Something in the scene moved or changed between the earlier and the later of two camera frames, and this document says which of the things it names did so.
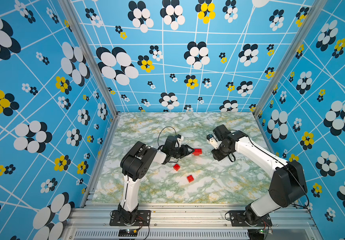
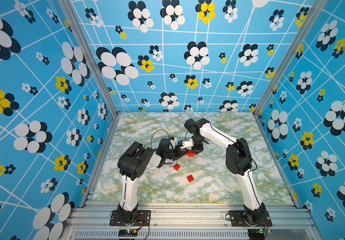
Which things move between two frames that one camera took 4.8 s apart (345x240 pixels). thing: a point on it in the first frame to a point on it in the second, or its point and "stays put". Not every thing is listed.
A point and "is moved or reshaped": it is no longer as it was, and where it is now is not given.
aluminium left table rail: (103, 154) stays put
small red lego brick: (190, 178) stays put
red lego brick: (176, 167) stays put
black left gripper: (183, 154) stays put
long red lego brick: (197, 152) is moved or reshaped
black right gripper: (216, 156) to (196, 149)
